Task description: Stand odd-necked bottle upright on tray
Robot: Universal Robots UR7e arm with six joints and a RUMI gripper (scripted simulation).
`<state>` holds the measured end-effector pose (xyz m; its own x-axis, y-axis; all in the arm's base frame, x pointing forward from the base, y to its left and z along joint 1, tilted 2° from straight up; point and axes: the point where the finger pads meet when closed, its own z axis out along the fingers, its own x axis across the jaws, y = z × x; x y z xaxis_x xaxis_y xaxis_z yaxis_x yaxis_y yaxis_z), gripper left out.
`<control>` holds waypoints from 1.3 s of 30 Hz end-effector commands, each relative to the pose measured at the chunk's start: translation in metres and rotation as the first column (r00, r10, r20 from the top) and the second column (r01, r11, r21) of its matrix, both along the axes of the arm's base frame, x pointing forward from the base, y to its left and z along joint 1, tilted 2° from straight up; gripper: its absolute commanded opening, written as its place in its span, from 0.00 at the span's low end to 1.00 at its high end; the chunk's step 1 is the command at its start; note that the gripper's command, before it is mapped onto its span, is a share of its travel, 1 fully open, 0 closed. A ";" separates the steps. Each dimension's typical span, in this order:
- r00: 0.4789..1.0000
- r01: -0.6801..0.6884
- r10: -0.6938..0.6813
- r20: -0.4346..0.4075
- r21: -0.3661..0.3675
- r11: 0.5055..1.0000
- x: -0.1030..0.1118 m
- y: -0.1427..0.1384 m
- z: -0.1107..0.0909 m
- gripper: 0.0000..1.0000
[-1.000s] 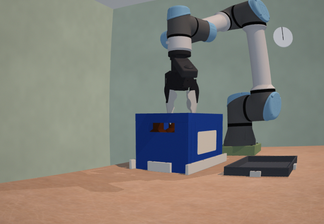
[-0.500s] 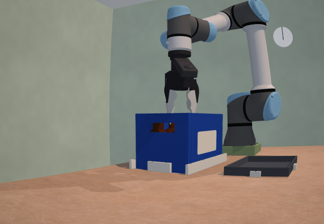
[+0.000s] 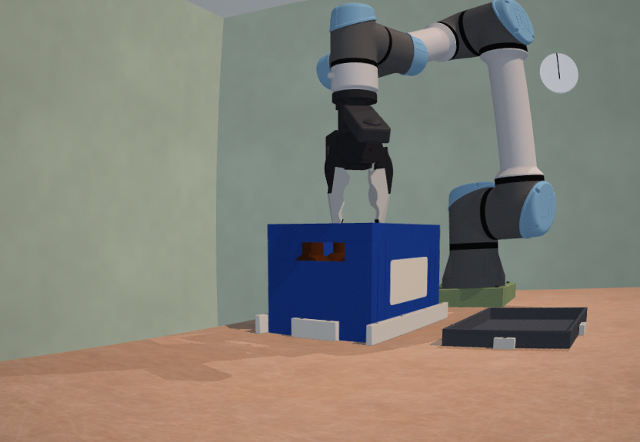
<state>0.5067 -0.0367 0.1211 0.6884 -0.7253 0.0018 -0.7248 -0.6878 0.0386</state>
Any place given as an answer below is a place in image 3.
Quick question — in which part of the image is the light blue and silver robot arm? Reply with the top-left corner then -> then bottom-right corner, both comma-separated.
316,0 -> 556,288

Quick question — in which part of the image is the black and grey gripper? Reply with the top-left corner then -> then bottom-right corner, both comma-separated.
325,89 -> 393,224

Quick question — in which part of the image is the blue plastic crate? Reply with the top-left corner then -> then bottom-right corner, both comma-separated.
268,223 -> 440,343

